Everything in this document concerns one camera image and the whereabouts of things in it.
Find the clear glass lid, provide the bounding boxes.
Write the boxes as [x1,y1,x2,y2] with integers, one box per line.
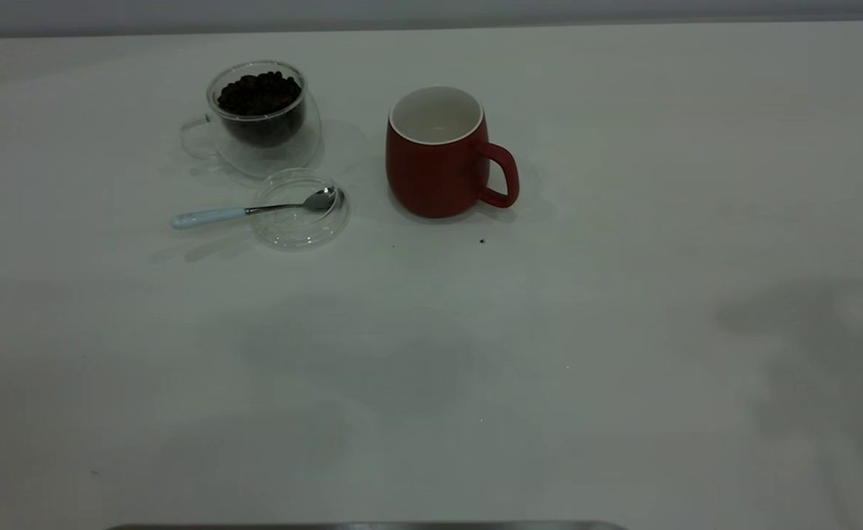
[251,168,351,249]

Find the clear glass cup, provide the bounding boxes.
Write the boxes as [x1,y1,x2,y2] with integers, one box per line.
[180,60,323,180]

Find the red ceramic mug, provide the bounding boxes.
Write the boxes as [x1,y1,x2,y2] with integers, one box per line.
[385,85,520,219]

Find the dark coffee beans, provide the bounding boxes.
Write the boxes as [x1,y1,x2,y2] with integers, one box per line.
[216,71,304,145]

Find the spoon with pale blue handle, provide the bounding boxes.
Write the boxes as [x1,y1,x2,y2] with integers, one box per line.
[171,187,338,230]

